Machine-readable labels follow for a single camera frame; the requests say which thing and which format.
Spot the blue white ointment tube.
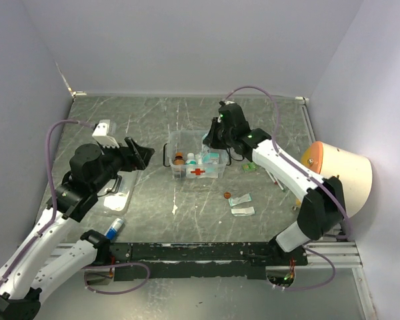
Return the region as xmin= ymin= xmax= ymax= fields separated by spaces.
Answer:
xmin=105 ymin=218 xmax=124 ymax=241

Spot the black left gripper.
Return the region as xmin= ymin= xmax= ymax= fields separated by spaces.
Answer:
xmin=91 ymin=136 xmax=155 ymax=191

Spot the cream cylinder orange face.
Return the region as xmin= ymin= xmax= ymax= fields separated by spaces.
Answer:
xmin=301 ymin=141 xmax=373 ymax=217

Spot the teal bandage roll package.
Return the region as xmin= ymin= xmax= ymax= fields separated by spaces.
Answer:
xmin=202 ymin=153 xmax=220 ymax=165

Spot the clear zip bag teal strip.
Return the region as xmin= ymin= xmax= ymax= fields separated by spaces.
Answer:
xmin=201 ymin=133 xmax=211 ymax=159

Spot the white plaster packet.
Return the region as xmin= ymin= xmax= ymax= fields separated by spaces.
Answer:
xmin=231 ymin=207 xmax=255 ymax=217

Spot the clear box lid black handle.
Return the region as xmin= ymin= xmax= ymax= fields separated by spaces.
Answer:
xmin=97 ymin=171 xmax=138 ymax=217

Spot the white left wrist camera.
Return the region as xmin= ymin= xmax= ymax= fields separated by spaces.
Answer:
xmin=92 ymin=119 xmax=119 ymax=149

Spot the white bottle green label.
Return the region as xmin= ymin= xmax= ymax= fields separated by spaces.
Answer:
xmin=185 ymin=153 xmax=197 ymax=165

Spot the small green packet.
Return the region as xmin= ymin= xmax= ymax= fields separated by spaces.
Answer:
xmin=242 ymin=163 xmax=257 ymax=172

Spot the brown medicine bottle orange cap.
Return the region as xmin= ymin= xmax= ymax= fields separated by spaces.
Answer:
xmin=173 ymin=152 xmax=185 ymax=178

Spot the clear first aid box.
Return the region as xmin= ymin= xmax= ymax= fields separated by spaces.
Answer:
xmin=162 ymin=130 xmax=231 ymax=179

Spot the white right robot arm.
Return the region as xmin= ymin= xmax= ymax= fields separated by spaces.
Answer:
xmin=203 ymin=101 xmax=347 ymax=265

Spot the red green thermometer pen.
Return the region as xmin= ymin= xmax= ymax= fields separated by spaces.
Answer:
xmin=266 ymin=171 xmax=285 ymax=192

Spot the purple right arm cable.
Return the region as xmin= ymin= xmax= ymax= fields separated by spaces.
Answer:
xmin=223 ymin=85 xmax=354 ymax=291

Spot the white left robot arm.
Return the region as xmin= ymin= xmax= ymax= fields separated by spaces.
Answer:
xmin=0 ymin=137 xmax=155 ymax=319

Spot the teal plaster packet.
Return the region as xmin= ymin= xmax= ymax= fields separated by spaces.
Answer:
xmin=228 ymin=193 xmax=252 ymax=207

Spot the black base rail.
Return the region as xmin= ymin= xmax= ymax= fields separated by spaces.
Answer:
xmin=110 ymin=242 xmax=308 ymax=280

